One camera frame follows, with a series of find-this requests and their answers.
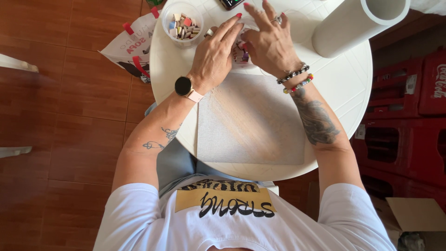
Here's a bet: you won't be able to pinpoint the grey mesh board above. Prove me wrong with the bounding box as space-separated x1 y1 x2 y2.
197 72 307 166

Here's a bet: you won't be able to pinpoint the colourful bead bracelet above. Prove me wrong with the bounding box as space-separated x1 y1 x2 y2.
282 73 314 95

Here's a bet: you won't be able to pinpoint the white cardboard tube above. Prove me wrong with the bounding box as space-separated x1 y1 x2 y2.
311 0 412 59

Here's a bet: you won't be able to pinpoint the white plastic furniture part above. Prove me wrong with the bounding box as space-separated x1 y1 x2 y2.
0 146 33 159
0 53 39 74

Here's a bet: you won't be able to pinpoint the heap of tiles in cup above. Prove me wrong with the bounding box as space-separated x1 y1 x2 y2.
168 13 201 40

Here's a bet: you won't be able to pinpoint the white printed t-shirt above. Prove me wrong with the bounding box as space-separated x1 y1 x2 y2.
92 174 398 251

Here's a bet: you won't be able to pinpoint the black smartphone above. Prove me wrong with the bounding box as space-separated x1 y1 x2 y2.
219 0 245 11

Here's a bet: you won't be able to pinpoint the brown cardboard box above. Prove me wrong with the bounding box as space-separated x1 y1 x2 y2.
369 196 446 251

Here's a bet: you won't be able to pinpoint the stack of red plastic crates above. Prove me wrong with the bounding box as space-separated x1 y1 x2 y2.
349 46 446 211

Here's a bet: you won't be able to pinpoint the person's right hand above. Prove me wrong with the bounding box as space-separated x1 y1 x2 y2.
240 0 304 79

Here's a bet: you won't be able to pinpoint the white cloth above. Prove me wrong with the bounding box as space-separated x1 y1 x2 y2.
409 0 446 17

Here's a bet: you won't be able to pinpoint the black bead bracelet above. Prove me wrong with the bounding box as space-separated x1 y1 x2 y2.
276 63 310 85

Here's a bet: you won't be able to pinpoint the person's left hand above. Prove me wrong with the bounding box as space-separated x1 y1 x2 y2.
187 13 246 93

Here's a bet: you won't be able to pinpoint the white tote bag red handles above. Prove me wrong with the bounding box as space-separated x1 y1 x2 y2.
98 6 163 84

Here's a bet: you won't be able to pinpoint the clear plastic cup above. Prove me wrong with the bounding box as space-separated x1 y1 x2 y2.
161 1 205 50

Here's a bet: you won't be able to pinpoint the black smartwatch with pink strap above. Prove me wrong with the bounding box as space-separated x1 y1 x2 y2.
174 76 205 103

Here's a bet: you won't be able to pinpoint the white plastic chair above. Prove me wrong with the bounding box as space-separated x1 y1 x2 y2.
261 181 280 196

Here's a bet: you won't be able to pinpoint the heap of tiles in tub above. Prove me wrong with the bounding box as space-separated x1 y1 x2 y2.
233 39 250 64

